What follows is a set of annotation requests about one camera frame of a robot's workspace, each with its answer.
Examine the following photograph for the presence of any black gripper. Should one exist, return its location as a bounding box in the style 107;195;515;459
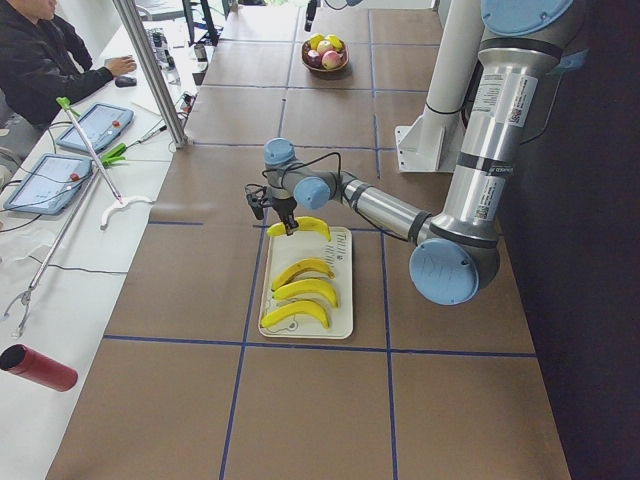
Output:
269;187;299;236

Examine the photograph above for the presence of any yellow-green banana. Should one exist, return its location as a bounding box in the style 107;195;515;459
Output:
267;216;331;242

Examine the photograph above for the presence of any yellow banana with stem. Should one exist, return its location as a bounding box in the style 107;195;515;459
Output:
271;258;335;291

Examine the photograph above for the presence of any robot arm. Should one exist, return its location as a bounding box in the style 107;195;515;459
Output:
303;0;361;32
246;1;587;305

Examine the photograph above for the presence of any brown wicker basket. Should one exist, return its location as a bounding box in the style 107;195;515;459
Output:
301;38;349;73

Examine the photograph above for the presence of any white bear tray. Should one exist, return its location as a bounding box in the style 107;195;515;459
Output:
258;226;354;340

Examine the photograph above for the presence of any yellow lemon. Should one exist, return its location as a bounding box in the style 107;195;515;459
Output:
309;33;324;49

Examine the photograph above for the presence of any pale yellow apple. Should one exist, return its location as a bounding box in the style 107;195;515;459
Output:
317;39;334;54

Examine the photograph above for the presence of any yellow mango fruit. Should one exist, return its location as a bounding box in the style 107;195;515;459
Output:
324;34;344;51

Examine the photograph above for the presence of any pink red apple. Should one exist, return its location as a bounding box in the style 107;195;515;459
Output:
322;50;344;71

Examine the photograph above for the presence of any small metal cup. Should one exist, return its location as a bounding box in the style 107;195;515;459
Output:
193;43;208;62

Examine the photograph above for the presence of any long reacher grabber tool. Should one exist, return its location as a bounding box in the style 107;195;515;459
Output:
2;97;156;339

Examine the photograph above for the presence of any black computer mouse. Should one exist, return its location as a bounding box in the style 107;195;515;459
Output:
114;76;137;88

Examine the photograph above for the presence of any upper teach pendant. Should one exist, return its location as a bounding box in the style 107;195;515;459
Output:
55;103;134;153

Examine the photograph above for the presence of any teach pendant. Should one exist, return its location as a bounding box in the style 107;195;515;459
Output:
3;154;92;215
55;103;134;153

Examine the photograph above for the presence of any lower teach pendant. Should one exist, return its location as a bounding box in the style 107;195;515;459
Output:
3;154;92;215

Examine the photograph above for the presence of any person in black jacket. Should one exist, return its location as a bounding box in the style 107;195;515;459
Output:
0;0;139;132

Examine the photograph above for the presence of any red bottle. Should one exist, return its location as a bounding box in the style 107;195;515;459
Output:
1;344;78;392

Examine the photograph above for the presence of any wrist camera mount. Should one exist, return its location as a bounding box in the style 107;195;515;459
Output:
244;183;267;221

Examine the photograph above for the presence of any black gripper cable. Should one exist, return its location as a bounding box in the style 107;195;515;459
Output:
262;151;346;189

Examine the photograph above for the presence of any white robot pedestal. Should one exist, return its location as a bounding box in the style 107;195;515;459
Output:
395;0;484;173

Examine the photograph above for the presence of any aluminium frame post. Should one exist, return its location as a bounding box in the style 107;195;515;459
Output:
113;0;188;149

